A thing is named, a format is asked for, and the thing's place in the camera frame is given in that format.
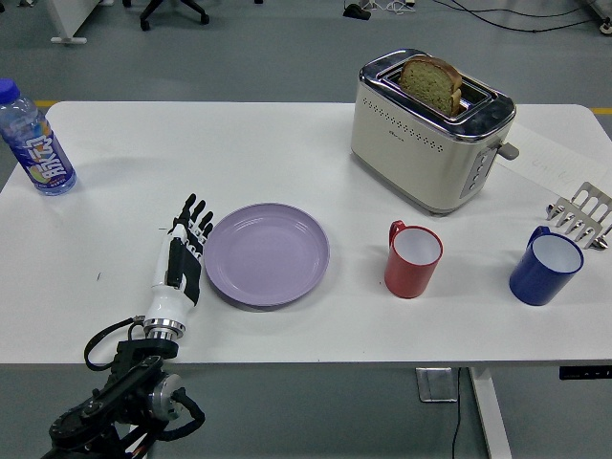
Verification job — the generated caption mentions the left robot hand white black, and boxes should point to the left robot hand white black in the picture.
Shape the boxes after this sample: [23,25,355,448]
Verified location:
[142,192,215,332]

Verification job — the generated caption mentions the purple plastic plate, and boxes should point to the purple plastic plate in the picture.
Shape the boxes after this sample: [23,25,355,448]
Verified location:
[204,203,332,310]

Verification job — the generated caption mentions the blue-labelled drink bottle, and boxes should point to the blue-labelled drink bottle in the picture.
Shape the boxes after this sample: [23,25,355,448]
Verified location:
[0,78,78,198]

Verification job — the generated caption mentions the red mug white inside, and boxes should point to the red mug white inside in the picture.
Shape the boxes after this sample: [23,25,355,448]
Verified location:
[384,220,445,300]

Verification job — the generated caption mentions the grey control box under table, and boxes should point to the grey control box under table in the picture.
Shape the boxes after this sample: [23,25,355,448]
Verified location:
[414,366,459,404]

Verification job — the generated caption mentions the cream and chrome toaster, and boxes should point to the cream and chrome toaster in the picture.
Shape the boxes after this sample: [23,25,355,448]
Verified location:
[349,47,520,219]

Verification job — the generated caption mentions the black office chair base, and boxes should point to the black office chair base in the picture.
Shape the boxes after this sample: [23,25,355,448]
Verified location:
[122,0,211,33]

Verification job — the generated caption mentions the white desk leg panel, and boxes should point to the white desk leg panel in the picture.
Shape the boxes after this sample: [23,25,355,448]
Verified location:
[50,0,104,46]

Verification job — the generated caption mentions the brown bread slice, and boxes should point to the brown bread slice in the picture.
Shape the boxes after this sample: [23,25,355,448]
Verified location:
[399,54,465,117]

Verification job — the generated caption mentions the black power adapter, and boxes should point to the black power adapter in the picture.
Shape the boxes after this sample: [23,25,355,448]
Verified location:
[341,3,372,22]

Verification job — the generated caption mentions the white table leg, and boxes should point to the white table leg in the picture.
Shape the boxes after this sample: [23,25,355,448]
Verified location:
[468,366,514,459]

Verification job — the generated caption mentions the blue mug white inside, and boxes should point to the blue mug white inside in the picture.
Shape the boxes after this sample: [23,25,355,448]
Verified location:
[509,226,585,307]

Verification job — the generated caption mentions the white paper sheet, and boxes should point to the white paper sheet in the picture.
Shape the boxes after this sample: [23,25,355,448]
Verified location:
[494,121,612,198]

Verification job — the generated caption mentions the black table control panel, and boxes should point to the black table control panel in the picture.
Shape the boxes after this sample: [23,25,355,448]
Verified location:
[558,365,612,383]

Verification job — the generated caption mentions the silver metal toast rack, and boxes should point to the silver metal toast rack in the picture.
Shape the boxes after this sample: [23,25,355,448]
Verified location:
[546,181,612,251]

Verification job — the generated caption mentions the black cable under table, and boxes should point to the black cable under table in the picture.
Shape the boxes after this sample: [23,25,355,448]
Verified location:
[450,366,468,459]

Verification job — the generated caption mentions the white floor cables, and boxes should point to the white floor cables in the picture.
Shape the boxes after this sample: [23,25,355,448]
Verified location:
[370,0,418,15]

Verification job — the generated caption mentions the black floor cable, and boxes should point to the black floor cable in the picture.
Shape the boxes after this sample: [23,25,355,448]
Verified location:
[448,0,612,35]

